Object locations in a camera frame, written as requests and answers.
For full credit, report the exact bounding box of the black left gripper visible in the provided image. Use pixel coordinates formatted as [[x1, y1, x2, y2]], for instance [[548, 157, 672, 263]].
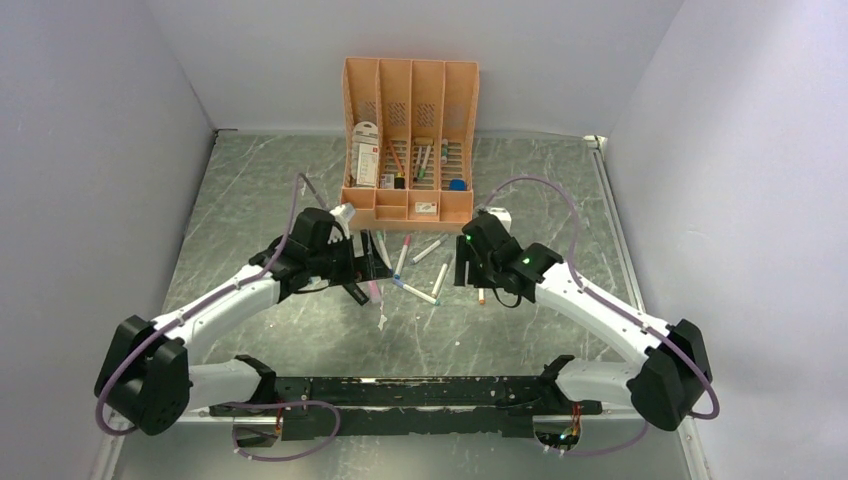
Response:
[[308, 229, 392, 287]]

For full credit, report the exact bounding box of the white pen blue cap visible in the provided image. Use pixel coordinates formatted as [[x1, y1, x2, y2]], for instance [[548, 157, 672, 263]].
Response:
[[392, 278, 440, 306]]

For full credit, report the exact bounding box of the white pen dark grey cap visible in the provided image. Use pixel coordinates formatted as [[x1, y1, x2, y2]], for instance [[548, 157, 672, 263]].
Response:
[[431, 254, 453, 299]]

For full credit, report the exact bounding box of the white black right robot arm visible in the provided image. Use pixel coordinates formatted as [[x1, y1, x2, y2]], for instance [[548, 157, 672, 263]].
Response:
[[454, 209, 713, 431]]

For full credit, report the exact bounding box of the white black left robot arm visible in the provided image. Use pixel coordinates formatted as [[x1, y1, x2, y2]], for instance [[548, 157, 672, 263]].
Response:
[[94, 204, 393, 436]]

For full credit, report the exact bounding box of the white pen green cap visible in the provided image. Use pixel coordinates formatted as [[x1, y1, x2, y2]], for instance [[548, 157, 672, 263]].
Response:
[[376, 231, 392, 269]]

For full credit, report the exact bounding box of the white pen pink cap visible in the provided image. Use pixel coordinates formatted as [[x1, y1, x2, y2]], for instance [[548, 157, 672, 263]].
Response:
[[394, 234, 411, 279]]

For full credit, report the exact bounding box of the pink highlighter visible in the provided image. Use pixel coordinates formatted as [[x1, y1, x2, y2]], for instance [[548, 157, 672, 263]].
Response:
[[367, 281, 382, 304]]

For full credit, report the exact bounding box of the orange black highlighter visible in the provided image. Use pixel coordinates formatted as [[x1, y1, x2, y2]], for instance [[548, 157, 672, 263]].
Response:
[[343, 283, 370, 306]]

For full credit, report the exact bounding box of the white eraser box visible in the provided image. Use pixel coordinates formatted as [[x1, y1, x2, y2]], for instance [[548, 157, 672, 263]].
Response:
[[414, 202, 438, 216]]

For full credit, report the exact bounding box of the blue round container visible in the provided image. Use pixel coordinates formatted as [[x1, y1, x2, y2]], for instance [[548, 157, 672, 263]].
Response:
[[448, 178, 467, 191]]

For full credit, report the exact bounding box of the white packaged item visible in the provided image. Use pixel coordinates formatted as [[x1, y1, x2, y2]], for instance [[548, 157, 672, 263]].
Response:
[[352, 121, 381, 188]]

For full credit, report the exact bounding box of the orange plastic desk organizer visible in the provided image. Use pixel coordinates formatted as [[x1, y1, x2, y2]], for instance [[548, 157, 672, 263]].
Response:
[[340, 57, 480, 232]]

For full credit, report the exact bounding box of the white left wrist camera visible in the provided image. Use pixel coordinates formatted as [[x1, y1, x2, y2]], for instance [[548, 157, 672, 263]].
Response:
[[330, 203, 356, 231]]

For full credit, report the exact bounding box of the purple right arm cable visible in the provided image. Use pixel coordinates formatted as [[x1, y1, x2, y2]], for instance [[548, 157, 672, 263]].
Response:
[[475, 176, 721, 458]]

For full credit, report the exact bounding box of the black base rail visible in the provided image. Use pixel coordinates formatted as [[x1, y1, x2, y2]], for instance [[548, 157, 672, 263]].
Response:
[[210, 376, 602, 440]]

